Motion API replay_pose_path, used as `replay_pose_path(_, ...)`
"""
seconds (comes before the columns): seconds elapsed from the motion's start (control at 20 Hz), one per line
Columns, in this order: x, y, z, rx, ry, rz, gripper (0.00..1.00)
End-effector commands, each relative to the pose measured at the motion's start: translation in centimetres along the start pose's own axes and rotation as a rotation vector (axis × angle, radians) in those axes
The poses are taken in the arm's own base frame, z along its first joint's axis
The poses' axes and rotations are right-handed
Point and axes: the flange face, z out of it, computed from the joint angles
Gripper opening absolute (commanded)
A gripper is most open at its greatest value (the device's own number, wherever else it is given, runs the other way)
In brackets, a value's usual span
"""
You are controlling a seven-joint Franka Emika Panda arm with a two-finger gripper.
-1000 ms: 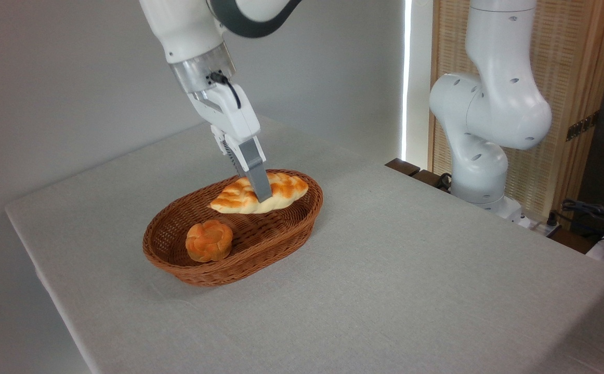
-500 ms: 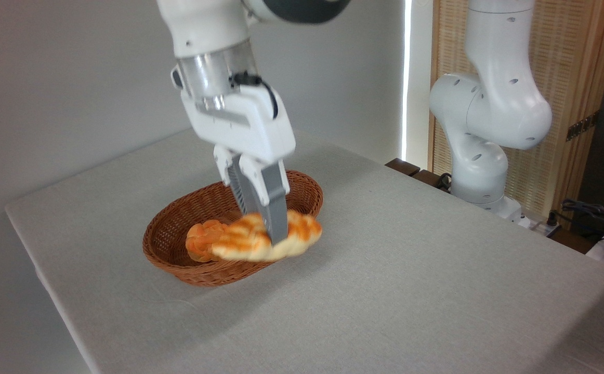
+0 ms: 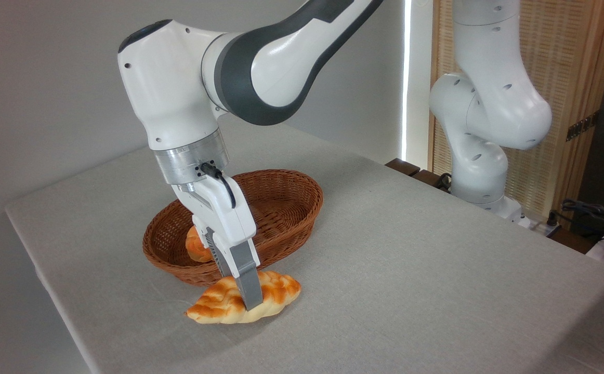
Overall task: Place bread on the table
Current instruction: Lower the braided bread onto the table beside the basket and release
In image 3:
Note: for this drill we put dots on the white vertical light strip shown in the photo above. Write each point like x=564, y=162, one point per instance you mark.
x=405, y=78

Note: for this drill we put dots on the dark brown wooden platform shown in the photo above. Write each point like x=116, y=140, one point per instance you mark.
x=403, y=166

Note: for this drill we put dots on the brown oval wicker basket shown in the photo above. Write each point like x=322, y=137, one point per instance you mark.
x=281, y=208

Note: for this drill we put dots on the grey tablecloth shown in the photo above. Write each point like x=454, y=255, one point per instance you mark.
x=411, y=285

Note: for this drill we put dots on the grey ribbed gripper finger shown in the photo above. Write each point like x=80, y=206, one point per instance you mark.
x=247, y=280

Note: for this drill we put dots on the long braided bread loaf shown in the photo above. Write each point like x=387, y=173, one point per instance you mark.
x=219, y=306

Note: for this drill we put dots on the round orange bread bun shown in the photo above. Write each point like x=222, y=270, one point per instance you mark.
x=195, y=249

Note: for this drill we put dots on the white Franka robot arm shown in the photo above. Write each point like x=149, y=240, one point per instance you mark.
x=177, y=78

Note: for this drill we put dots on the black metal screen hinge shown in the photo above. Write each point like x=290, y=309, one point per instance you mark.
x=582, y=125

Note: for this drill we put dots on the white power strip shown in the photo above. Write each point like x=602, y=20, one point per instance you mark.
x=543, y=227

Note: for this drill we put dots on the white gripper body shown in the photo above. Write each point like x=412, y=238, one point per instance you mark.
x=224, y=218

